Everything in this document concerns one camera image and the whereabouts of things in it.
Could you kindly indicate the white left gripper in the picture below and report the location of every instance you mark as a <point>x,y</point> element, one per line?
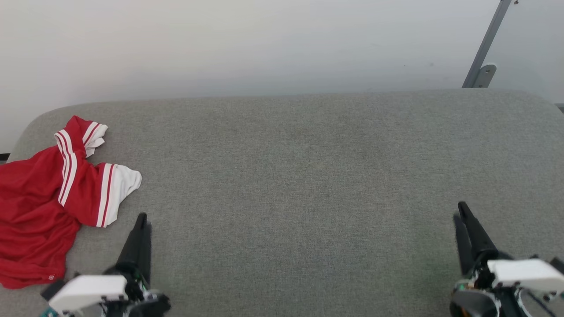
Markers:
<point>88,288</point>

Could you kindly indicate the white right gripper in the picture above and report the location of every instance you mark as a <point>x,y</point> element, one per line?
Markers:
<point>524,274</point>

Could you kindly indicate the red basketball jersey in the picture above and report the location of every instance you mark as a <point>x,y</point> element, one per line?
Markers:
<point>31,198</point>

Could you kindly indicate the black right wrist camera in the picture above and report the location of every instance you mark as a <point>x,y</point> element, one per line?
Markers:
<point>558,265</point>

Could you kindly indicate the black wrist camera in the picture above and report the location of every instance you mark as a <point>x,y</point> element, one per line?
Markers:
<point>53,290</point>
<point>558,265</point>

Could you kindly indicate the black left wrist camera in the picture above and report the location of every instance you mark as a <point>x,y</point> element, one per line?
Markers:
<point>53,290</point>

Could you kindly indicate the grey metal bracket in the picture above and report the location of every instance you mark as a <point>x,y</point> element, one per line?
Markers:
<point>484,75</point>

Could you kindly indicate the grey metal post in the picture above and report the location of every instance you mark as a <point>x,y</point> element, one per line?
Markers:
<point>487,44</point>

